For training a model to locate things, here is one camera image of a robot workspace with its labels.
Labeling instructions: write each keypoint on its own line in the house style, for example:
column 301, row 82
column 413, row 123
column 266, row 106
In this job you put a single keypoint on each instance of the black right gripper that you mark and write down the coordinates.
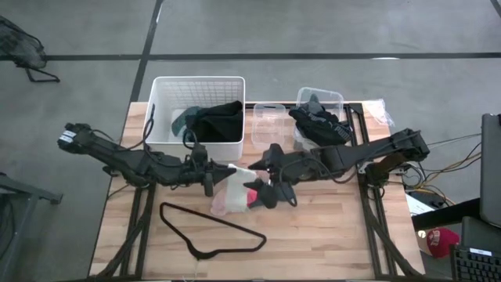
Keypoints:
column 301, row 168

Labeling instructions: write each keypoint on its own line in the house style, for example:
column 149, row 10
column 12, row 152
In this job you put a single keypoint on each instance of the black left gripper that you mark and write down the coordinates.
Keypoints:
column 199, row 172

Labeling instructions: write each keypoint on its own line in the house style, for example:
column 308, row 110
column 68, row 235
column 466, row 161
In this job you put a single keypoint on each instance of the thick white sock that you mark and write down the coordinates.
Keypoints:
column 238, row 188

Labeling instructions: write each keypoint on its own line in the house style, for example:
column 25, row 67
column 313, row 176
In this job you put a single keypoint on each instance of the red cloth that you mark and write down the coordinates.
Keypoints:
column 251, row 197

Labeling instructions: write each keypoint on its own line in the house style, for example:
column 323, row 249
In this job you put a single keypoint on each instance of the plain black garment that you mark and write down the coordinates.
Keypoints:
column 219, row 125

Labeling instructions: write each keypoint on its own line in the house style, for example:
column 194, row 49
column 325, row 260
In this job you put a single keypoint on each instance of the black Puma underwear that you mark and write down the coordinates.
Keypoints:
column 321, row 127

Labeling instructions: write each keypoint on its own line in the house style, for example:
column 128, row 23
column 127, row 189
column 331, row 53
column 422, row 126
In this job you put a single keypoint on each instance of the green patterned shirt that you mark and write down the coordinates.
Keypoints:
column 181, row 121

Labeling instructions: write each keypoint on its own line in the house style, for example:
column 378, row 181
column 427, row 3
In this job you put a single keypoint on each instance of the dark grey sock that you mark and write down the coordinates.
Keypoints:
column 313, row 103

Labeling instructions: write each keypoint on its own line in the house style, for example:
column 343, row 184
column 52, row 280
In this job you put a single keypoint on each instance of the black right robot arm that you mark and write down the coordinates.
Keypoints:
column 372, row 150

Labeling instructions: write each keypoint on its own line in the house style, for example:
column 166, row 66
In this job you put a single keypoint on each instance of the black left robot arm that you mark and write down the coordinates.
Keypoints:
column 117, row 154

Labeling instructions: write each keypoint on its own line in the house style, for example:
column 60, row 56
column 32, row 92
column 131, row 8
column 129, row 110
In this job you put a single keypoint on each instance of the small clear plastic container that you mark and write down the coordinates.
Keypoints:
column 268, row 125

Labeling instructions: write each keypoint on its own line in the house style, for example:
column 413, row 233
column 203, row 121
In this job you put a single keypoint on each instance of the tall clear plastic container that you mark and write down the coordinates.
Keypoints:
column 329, row 98

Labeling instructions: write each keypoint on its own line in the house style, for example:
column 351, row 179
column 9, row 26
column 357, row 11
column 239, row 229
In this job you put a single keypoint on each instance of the white perforated laundry basket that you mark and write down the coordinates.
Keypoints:
column 164, row 102

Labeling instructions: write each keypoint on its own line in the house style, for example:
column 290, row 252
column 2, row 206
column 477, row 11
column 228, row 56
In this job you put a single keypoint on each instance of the clear plastic bag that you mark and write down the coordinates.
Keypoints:
column 379, row 111

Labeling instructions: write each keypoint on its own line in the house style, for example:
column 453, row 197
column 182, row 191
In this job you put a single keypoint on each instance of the white paper sheet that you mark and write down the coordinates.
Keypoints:
column 414, row 205

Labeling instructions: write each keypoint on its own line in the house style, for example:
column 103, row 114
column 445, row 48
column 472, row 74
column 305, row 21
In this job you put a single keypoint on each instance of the black desk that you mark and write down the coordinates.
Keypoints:
column 442, row 215

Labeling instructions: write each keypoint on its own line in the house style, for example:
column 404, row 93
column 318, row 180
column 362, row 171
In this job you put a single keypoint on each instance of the red cap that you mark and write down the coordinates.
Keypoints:
column 444, row 243

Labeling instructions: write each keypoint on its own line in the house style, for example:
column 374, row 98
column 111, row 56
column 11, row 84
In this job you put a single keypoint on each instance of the grey side table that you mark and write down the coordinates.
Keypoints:
column 23, row 192

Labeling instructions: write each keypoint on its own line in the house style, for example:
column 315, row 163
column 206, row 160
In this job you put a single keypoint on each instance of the black box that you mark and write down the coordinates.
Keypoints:
column 481, row 233

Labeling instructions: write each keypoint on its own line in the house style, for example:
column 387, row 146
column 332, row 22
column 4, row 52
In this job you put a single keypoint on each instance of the black keyboard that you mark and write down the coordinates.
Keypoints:
column 475, row 268

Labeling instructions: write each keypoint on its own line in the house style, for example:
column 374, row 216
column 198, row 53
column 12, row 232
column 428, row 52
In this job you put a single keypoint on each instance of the black mesh chair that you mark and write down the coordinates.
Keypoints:
column 19, row 47

